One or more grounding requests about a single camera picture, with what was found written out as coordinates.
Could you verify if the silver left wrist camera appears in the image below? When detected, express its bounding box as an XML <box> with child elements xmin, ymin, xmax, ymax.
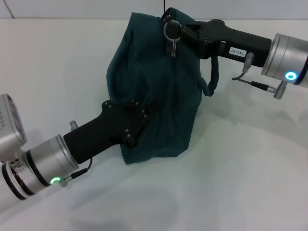
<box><xmin>0</xmin><ymin>93</ymin><xmax>27</xmax><ymax>164</ymax></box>

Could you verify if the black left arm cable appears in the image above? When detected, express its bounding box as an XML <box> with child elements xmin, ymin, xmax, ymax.
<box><xmin>57</xmin><ymin>157</ymin><xmax>93</xmax><ymax>187</ymax></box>

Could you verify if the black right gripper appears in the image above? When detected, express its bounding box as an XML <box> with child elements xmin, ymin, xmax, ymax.
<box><xmin>166</xmin><ymin>19</ymin><xmax>272</xmax><ymax>68</ymax></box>

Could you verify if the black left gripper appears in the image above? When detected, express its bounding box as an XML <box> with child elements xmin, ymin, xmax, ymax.
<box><xmin>64</xmin><ymin>100</ymin><xmax>159</xmax><ymax>164</ymax></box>

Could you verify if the dark teal insulated lunch bag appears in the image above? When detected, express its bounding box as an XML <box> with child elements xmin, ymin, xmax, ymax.
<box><xmin>107</xmin><ymin>7</ymin><xmax>221</xmax><ymax>166</ymax></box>

